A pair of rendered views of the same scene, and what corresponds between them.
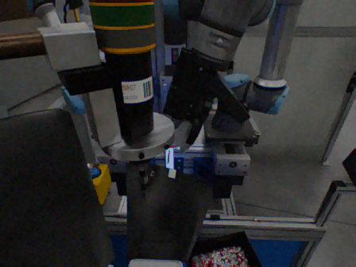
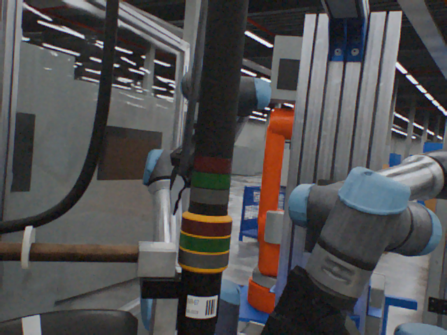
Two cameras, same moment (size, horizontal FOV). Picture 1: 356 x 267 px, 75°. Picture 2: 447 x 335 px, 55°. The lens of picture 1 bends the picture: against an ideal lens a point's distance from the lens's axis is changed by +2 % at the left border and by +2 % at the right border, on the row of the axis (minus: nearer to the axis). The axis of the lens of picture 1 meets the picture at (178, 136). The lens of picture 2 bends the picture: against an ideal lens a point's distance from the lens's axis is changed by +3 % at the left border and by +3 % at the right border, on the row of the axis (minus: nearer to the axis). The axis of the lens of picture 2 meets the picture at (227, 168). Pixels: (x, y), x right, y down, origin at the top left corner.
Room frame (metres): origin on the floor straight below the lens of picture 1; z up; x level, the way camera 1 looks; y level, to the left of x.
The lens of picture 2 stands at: (-0.15, -0.09, 1.64)
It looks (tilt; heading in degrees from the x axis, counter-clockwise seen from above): 3 degrees down; 19
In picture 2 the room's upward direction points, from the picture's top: 6 degrees clockwise
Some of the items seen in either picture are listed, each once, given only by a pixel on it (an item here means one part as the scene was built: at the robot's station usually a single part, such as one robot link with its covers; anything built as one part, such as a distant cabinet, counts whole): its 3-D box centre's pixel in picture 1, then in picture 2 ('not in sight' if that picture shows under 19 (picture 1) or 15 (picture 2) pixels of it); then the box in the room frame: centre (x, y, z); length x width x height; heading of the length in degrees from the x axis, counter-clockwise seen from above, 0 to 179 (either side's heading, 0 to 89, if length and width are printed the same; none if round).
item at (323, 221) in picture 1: (328, 204); not in sight; (0.52, -0.50, 0.96); 0.03 x 0.03 x 0.20; 88
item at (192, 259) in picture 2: (125, 33); (203, 254); (0.18, 0.04, 1.54); 0.04 x 0.04 x 0.01
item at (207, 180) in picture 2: not in sight; (211, 179); (0.18, 0.04, 1.61); 0.03 x 0.03 x 0.01
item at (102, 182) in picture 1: (82, 184); not in sight; (0.55, 0.32, 1.02); 0.16 x 0.10 x 0.11; 88
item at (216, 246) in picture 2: (123, 13); (204, 239); (0.18, 0.04, 1.56); 0.04 x 0.04 x 0.01
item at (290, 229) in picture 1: (198, 226); not in sight; (0.54, -0.07, 0.82); 0.90 x 0.04 x 0.08; 88
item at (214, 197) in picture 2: not in sight; (209, 194); (0.18, 0.04, 1.59); 0.03 x 0.03 x 0.01
